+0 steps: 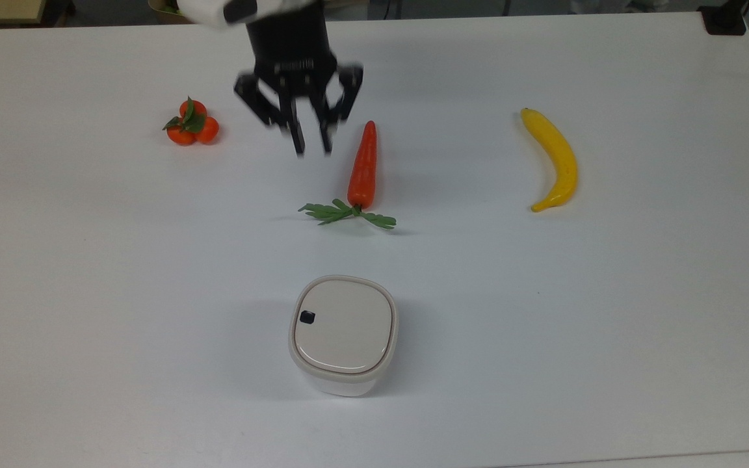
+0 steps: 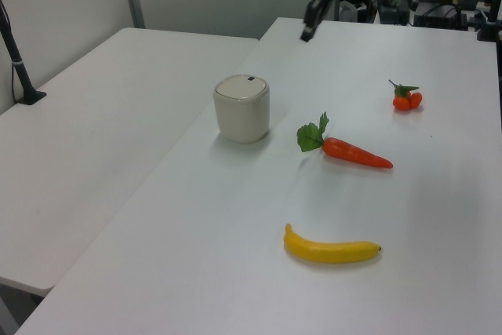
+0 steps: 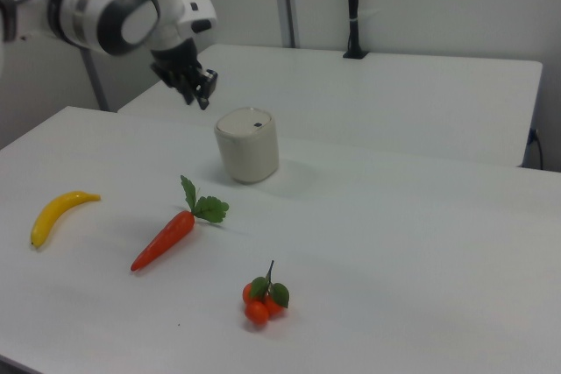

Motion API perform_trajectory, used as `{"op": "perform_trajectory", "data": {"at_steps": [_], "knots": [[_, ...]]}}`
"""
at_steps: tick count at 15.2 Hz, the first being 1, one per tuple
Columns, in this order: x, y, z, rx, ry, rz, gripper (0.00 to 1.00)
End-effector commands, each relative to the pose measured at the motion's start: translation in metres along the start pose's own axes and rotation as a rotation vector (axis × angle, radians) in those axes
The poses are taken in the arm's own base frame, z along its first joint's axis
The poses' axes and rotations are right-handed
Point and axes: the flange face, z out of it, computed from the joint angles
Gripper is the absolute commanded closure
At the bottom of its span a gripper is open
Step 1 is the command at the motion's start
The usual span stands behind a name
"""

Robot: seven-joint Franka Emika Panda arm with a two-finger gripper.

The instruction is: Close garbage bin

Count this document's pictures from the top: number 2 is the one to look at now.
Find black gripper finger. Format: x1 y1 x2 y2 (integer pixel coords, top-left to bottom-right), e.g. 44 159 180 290
300 0 326 43
316 0 338 29

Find cream garbage bin with lid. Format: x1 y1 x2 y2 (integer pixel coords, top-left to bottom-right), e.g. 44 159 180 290
213 74 272 144

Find black equipment box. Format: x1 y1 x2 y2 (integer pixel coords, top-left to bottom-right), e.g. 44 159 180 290
376 0 412 26

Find wide black equipment case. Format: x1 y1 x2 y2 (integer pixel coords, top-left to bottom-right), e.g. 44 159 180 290
413 1 470 31

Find toy tangerine cluster with leaves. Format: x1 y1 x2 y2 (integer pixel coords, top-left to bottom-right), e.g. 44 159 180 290
388 78 424 112

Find orange toy carrot green leaves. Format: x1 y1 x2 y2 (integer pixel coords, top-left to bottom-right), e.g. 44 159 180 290
296 111 394 170

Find yellow toy banana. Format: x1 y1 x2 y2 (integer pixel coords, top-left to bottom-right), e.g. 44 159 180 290
283 223 383 265

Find black pole with clamp base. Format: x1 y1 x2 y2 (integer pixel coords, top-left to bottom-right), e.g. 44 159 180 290
0 0 47 107

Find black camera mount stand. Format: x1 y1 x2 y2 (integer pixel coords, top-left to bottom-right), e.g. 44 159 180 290
476 0 502 42

